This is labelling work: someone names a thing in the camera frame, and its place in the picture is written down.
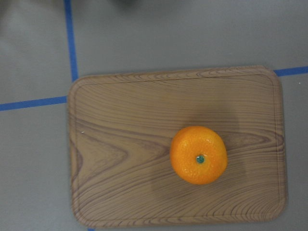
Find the orange fruit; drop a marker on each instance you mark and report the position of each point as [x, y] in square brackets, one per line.
[198, 155]

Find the wooden tray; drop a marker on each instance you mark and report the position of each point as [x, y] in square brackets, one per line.
[120, 131]

